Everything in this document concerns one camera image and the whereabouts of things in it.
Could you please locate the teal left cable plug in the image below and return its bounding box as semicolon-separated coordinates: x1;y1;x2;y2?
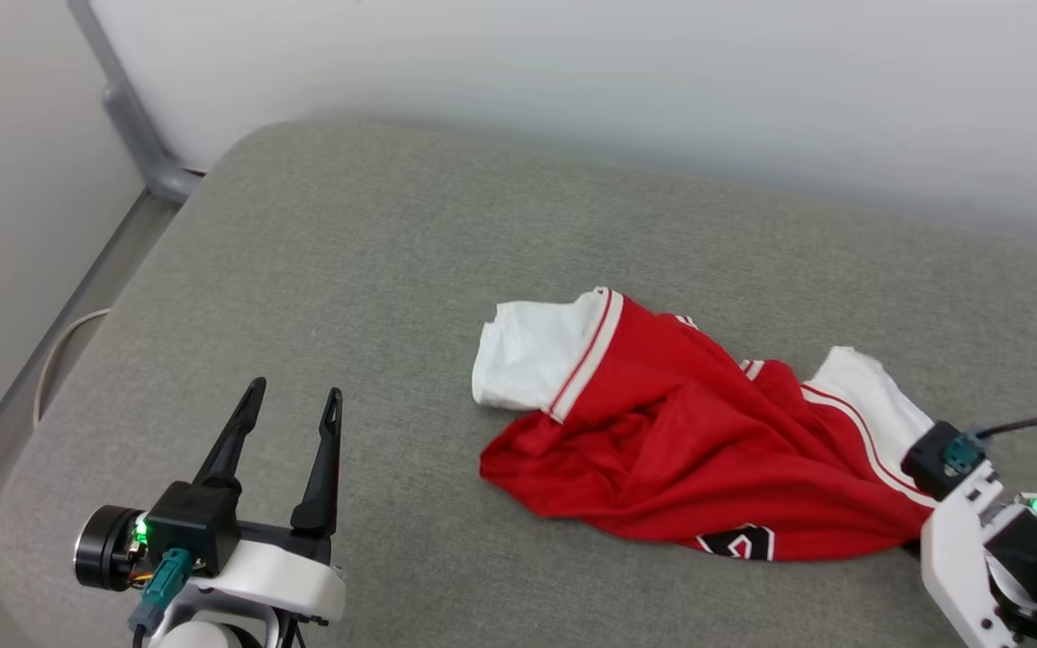
129;549;194;631

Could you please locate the red and white basketball jersey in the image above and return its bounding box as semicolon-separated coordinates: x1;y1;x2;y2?
472;286;942;563

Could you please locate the teal right cable plug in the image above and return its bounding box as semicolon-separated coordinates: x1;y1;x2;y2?
946;430;987;473

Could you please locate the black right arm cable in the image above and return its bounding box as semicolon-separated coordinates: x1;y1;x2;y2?
978;409;1037;440

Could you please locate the white floor cable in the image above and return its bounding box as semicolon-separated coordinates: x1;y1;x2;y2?
32;308;113;428

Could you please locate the grey fabric sofa seat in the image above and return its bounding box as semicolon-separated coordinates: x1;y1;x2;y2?
0;117;1037;648

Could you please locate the grey metal floor rail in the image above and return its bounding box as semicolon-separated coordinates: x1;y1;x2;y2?
0;189;182;532

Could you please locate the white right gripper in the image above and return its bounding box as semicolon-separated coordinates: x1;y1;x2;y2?
922;459;1037;648

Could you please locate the teal cable plug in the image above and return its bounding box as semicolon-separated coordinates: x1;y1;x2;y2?
946;430;987;473
129;549;194;631

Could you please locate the grey metal pipe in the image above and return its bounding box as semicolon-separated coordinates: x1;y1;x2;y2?
68;0;204;203

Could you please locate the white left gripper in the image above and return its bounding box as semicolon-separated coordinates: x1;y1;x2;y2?
75;377;347;631

